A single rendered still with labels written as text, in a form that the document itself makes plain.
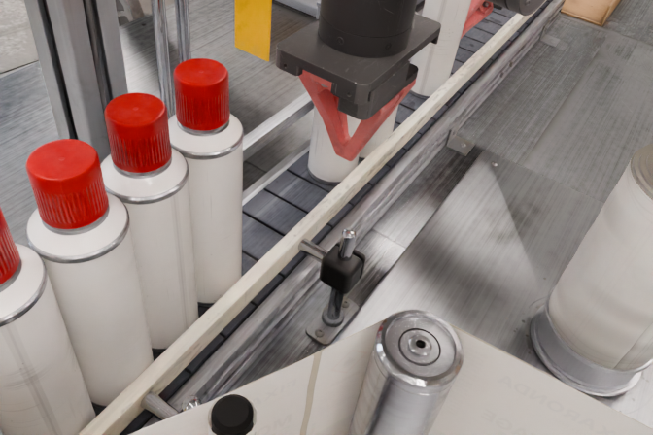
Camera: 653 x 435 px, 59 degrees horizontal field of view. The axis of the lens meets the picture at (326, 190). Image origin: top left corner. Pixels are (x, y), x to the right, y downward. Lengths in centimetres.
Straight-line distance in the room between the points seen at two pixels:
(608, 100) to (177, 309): 74
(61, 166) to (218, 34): 66
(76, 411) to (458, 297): 31
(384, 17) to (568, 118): 59
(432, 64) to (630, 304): 40
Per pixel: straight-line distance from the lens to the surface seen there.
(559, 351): 50
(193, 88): 36
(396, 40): 36
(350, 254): 47
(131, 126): 33
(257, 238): 54
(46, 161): 31
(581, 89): 99
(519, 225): 61
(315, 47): 36
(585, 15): 124
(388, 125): 61
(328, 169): 58
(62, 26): 46
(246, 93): 81
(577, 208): 67
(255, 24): 41
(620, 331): 46
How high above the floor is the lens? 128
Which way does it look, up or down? 42 degrees down
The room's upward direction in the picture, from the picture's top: 8 degrees clockwise
